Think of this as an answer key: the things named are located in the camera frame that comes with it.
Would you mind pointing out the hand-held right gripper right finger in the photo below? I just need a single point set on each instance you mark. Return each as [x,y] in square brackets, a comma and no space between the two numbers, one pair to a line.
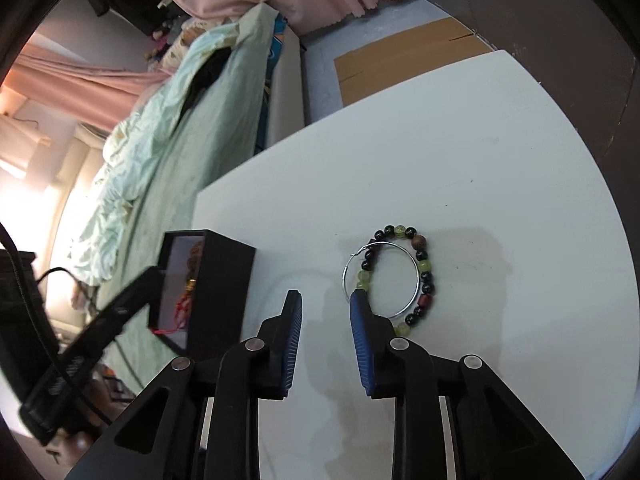
[360,340]

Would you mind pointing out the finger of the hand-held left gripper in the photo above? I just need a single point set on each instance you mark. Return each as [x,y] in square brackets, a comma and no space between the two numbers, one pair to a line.
[130,297]

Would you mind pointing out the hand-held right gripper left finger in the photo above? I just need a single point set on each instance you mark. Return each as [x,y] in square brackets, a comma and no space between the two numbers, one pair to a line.
[292,340]

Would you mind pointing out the black jewelry box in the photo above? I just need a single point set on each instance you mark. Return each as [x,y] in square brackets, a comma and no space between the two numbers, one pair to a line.
[220,285]

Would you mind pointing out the silver hoop bangle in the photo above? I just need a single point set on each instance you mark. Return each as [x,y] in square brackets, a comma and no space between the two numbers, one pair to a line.
[385,243]

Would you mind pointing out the beige headboard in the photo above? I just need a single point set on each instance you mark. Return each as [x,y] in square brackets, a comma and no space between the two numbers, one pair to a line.
[85,170]

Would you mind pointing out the light green duvet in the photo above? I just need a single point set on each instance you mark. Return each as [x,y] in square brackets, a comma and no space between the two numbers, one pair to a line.
[140,160]

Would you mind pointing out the green bed sheet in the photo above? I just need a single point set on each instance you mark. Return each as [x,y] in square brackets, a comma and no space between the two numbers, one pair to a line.
[200,160]

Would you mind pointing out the draped pink curtain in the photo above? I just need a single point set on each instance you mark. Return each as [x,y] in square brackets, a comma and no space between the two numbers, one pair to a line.
[75,80]

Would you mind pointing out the pile of plush toys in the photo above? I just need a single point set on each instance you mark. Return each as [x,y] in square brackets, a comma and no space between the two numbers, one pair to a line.
[160,45]

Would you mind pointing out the beige bed base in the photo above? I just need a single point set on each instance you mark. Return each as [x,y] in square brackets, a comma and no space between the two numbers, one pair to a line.
[287,85]

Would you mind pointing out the printed pillow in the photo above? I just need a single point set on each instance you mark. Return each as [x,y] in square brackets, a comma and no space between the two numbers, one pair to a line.
[185,40]

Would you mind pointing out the brown cardboard sheet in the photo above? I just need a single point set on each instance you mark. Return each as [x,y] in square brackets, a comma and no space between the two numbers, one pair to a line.
[400,60]

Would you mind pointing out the hanging dark clothes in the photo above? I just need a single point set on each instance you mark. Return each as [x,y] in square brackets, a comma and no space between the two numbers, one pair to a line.
[130,5]

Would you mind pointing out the dark wooden wardrobe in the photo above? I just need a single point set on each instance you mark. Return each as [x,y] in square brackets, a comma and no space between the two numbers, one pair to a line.
[550,10]

